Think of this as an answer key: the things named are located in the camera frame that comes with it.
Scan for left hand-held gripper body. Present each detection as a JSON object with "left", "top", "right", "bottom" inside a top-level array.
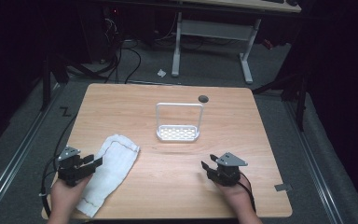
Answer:
[{"left": 57, "top": 146, "right": 91, "bottom": 188}]

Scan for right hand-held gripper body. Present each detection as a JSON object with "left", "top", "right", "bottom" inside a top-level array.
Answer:
[{"left": 207, "top": 151, "right": 249, "bottom": 188}]

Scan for white cloth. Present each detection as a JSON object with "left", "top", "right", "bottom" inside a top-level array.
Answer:
[{"left": 76, "top": 133, "right": 141, "bottom": 218}]

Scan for white plastic rack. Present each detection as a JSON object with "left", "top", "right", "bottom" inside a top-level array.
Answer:
[{"left": 155, "top": 102, "right": 204, "bottom": 143}]

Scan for person's left hand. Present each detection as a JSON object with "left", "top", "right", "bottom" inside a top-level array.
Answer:
[{"left": 49, "top": 174, "right": 93, "bottom": 216}]

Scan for person's right hand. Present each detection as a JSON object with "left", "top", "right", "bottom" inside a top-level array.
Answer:
[{"left": 214, "top": 180, "right": 255, "bottom": 216}]

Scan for grey tape piece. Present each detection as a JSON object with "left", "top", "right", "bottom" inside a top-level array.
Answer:
[{"left": 274, "top": 183, "right": 293, "bottom": 192}]

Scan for black metal stand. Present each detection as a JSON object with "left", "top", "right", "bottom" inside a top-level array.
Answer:
[
  {"left": 40, "top": 52, "right": 106, "bottom": 112},
  {"left": 252, "top": 62, "right": 311, "bottom": 132}
]

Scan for white-legged desk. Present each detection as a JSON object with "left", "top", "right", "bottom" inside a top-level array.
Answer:
[{"left": 155, "top": 0, "right": 302, "bottom": 85}]

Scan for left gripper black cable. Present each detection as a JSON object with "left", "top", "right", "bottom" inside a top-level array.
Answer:
[{"left": 38, "top": 114, "right": 77, "bottom": 218}]

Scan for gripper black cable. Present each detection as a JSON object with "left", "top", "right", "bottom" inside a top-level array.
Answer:
[
  {"left": 238, "top": 171, "right": 257, "bottom": 213},
  {"left": 38, "top": 114, "right": 77, "bottom": 218}
]

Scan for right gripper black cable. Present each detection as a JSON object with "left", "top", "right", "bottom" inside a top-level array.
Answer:
[{"left": 238, "top": 171, "right": 257, "bottom": 213}]

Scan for metal floor rail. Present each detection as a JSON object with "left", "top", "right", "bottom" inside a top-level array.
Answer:
[
  {"left": 0, "top": 83, "right": 63, "bottom": 224},
  {"left": 284, "top": 101, "right": 345, "bottom": 224}
]

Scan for black floor cables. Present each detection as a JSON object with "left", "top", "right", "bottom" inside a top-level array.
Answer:
[{"left": 68, "top": 15, "right": 181, "bottom": 85}]

